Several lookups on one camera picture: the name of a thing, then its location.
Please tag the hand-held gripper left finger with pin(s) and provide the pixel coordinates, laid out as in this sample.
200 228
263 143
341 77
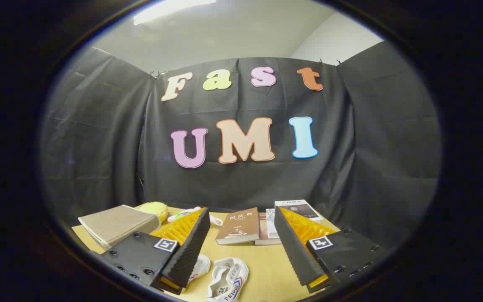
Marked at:
191 247

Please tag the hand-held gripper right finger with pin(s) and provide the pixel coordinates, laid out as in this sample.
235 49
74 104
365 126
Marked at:
294 247

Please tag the white canvas shoe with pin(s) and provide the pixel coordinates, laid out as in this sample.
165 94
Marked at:
201 266
227 277

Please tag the beige fabric storage box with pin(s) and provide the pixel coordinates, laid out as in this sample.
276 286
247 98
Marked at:
115 224

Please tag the reddish brown book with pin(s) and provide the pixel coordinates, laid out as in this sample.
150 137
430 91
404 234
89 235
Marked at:
265 233

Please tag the green pink plush toy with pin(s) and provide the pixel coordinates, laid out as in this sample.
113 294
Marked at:
180 216

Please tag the white grey patterned book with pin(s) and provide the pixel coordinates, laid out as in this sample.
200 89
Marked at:
271 218

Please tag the white book with portrait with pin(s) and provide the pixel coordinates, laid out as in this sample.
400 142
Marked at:
298 208

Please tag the brown cover book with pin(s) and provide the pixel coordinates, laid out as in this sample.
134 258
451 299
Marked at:
239 226

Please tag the yellow plush corn toy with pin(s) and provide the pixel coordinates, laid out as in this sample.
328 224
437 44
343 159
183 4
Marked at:
155 208

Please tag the black backdrop cloth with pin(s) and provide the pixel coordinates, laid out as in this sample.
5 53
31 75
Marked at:
120 147

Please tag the ceiling light panel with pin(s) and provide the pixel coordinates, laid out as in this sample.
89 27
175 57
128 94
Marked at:
166 9

